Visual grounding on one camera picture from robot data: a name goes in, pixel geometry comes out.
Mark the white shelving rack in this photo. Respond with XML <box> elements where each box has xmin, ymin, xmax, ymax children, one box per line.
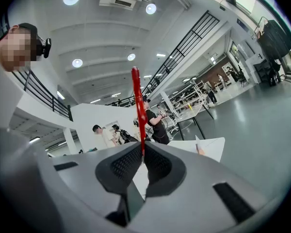
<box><xmin>169</xmin><ymin>80</ymin><xmax>207</xmax><ymax>117</ymax></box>

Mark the person's head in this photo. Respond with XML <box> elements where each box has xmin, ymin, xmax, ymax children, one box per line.
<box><xmin>0</xmin><ymin>22</ymin><xmax>39</xmax><ymax>73</ymax></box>

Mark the red stick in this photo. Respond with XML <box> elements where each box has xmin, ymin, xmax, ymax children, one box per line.
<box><xmin>131</xmin><ymin>66</ymin><xmax>148</xmax><ymax>164</ymax></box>

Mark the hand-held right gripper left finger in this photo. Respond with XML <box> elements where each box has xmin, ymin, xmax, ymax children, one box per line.
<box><xmin>95</xmin><ymin>141</ymin><xmax>143</xmax><ymax>196</ymax></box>

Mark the person's white shirt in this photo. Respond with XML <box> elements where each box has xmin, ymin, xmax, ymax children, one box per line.
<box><xmin>0</xmin><ymin>62</ymin><xmax>24</xmax><ymax>131</ymax></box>

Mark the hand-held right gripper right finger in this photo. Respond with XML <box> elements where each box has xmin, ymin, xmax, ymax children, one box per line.
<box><xmin>144</xmin><ymin>141</ymin><xmax>187</xmax><ymax>199</ymax></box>

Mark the short black balcony railing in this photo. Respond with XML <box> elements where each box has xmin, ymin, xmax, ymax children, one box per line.
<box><xmin>12</xmin><ymin>69</ymin><xmax>74</xmax><ymax>122</ymax></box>

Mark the rack of black clothes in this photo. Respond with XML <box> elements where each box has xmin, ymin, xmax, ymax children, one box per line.
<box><xmin>255</xmin><ymin>16</ymin><xmax>291</xmax><ymax>87</ymax></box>

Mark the long black balcony railing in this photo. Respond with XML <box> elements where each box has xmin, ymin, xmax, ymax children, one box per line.
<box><xmin>140</xmin><ymin>10</ymin><xmax>220</xmax><ymax>100</ymax></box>

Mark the white table with black legs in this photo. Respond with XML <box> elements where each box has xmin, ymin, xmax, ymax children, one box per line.
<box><xmin>176</xmin><ymin>102</ymin><xmax>214</xmax><ymax>141</ymax></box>

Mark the wooden card holder with card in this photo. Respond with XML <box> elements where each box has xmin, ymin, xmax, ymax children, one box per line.
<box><xmin>194</xmin><ymin>134</ymin><xmax>206</xmax><ymax>155</ymax></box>

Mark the black head-worn camera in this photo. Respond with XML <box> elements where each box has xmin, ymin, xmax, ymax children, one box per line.
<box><xmin>35</xmin><ymin>36</ymin><xmax>52</xmax><ymax>59</ymax></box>

